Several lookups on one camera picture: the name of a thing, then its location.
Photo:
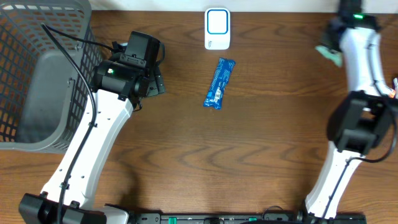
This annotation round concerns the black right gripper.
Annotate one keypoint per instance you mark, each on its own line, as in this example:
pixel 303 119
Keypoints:
pixel 329 34

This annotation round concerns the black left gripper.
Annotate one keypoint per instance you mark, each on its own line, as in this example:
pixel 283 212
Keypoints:
pixel 157 83

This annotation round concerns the teal wet wipes pack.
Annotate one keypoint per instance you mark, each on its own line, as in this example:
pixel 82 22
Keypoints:
pixel 335 56

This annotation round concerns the blue Oreo cookie pack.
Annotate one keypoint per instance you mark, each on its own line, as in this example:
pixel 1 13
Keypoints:
pixel 220 80

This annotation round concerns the pink purple floral packet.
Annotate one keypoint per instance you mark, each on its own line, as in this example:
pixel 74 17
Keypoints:
pixel 395 82

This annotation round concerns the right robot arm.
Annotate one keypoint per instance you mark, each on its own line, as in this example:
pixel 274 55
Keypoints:
pixel 363 128

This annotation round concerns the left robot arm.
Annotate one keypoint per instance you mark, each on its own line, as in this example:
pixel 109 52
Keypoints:
pixel 115 92

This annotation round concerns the grey plastic mesh basket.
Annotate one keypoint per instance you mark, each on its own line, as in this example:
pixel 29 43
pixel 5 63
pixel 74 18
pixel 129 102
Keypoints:
pixel 47 55

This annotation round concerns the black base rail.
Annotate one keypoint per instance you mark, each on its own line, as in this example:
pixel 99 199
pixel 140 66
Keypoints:
pixel 273 214

